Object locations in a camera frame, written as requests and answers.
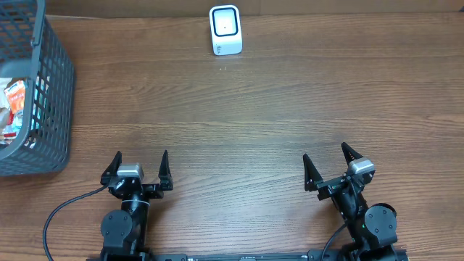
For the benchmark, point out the orange snack packet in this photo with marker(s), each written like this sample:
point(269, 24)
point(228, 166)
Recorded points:
point(15, 94)

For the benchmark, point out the white barcode scanner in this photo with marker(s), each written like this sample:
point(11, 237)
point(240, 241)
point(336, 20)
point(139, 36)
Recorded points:
point(225, 28)

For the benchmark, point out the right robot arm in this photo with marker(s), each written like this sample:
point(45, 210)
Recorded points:
point(373, 229)

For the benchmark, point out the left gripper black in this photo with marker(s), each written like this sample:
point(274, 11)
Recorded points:
point(146, 185)

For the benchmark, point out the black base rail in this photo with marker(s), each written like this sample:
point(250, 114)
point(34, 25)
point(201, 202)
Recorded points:
point(312, 255)

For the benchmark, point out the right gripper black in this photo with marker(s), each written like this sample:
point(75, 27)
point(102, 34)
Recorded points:
point(336, 183)

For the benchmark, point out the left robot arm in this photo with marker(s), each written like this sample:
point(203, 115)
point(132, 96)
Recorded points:
point(124, 230)

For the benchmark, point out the grey plastic mesh basket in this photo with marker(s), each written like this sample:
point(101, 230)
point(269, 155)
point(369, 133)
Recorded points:
point(31, 50)

